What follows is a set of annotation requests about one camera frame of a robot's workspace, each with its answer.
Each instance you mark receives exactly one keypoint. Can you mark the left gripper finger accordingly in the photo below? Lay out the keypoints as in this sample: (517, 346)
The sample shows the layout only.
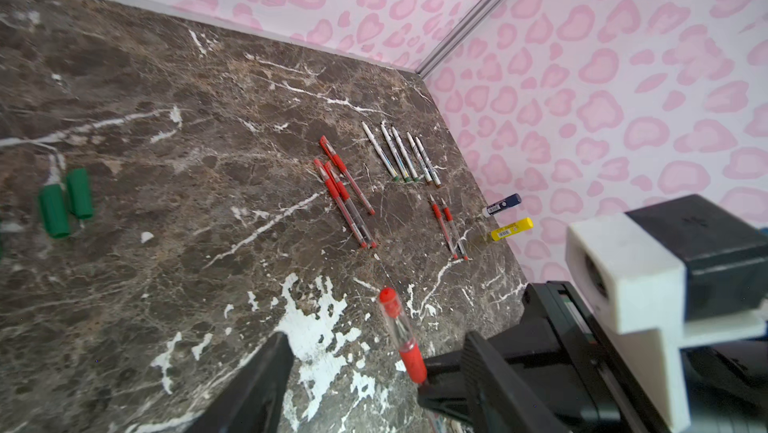
(252, 402)

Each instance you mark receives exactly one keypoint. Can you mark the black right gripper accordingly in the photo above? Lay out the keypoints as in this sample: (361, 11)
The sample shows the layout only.
(554, 371)

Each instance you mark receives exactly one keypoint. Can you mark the red pen cluster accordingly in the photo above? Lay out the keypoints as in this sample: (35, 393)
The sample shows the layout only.
(398, 326)
(341, 166)
(333, 191)

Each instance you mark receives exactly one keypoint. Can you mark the red pen alone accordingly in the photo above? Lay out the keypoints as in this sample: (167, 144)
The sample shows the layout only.
(438, 214)

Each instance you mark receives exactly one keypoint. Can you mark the green cap marker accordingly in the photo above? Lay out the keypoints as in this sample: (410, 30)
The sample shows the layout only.
(405, 174)

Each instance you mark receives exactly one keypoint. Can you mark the brown cap marker pen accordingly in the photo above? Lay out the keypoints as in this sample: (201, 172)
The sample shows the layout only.
(432, 171)

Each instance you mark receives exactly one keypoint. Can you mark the green cap marker pen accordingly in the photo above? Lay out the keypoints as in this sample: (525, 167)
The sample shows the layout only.
(404, 153)

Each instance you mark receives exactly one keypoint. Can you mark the red cap pen right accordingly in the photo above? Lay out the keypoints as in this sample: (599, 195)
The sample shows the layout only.
(351, 206)

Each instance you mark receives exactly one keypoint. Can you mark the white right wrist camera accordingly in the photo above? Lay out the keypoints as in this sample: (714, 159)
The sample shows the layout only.
(677, 289)

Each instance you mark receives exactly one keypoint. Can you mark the yellow marker by wall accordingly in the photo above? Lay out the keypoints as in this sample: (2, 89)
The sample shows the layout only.
(516, 227)

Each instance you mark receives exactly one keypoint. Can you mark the right corner frame post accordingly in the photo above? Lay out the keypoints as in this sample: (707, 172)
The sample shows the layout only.
(482, 10)

